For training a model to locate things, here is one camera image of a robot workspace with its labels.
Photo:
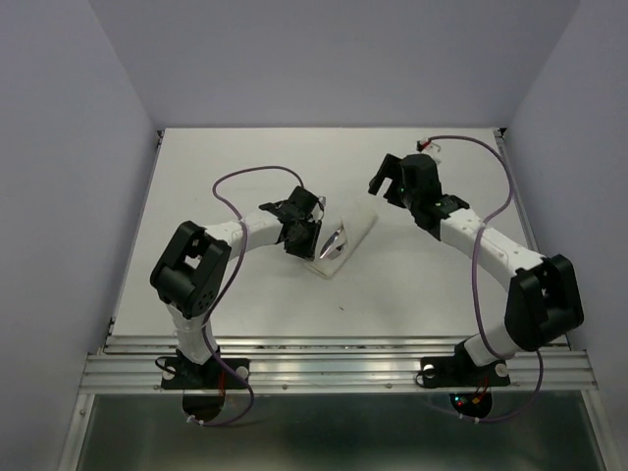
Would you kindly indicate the silver fork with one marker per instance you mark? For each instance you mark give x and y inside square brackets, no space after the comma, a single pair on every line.
[336,252]

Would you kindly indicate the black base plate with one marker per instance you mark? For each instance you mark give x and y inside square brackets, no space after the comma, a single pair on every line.
[180,374]
[439,372]

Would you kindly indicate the aluminium right side rail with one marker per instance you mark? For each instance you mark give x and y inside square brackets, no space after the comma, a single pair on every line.
[531,240]

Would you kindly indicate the white cloth napkin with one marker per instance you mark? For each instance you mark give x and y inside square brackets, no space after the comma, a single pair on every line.
[357,217]

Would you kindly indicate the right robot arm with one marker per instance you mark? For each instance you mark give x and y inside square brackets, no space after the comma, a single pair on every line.
[543,301]

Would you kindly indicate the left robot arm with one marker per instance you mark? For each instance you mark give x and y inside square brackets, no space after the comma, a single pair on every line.
[199,264]

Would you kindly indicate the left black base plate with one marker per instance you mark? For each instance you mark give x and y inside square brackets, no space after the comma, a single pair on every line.
[180,374]

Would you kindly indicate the aluminium rail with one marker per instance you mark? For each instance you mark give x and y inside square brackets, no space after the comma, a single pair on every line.
[282,365]
[531,240]

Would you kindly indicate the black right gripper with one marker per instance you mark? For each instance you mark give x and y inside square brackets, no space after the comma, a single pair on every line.
[392,168]

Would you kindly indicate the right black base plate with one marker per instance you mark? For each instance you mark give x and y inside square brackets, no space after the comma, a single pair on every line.
[439,372]

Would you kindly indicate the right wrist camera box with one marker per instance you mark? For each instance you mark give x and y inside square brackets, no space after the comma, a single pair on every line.
[428,147]

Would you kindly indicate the silver table knife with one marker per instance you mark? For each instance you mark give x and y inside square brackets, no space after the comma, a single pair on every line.
[338,237]

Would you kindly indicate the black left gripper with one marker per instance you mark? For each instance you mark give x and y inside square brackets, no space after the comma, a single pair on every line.
[308,249]

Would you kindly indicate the aluminium front rail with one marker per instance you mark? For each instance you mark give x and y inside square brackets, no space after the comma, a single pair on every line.
[282,365]

